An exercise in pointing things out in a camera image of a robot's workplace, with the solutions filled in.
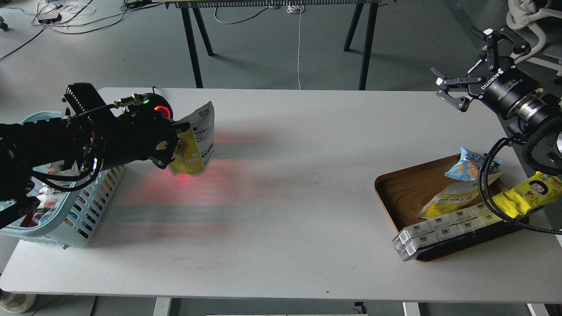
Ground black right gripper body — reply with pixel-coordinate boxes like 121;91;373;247
468;57;543;119

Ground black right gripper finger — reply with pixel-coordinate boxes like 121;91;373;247
430;67;483;112
470;25;531;73

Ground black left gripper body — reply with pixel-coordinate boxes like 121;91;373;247
104;108;177;169

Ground yellow white snack pouch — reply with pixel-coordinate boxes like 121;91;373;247
169;101;215;176

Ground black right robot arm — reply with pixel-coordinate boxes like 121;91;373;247
432;25;561;176

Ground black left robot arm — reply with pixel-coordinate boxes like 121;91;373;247
0;83;191;227

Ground blue snack packet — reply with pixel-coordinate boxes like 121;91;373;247
444;147;485;181

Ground light blue plastic basket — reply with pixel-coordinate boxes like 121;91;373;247
0;111;126;249

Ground snacks inside basket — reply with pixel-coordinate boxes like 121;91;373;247
19;162;78;228

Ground yellow cartoon snack bag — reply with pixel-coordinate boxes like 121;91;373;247
493;172;562;219

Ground black barcode scanner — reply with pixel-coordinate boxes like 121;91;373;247
140;93;174;119

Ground white office chair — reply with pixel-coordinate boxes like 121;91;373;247
506;0;561;77

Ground yellow white flat pouch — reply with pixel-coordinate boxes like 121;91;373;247
418;180;479;219

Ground brown wooden tray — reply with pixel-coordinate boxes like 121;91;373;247
374;154;519;248

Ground clear wrapped box pack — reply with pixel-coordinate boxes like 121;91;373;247
392;203;503;262

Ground tape roll on floor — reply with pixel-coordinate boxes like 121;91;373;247
0;291;36;314

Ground black cable loop right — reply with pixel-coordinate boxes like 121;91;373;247
478;136;562;235

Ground black trestle table frame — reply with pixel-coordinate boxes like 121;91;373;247
151;0;398;91

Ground floor cables and adapter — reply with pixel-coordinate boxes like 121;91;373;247
0;0;154;60

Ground white hanging cord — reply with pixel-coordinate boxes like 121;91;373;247
288;4;306;90

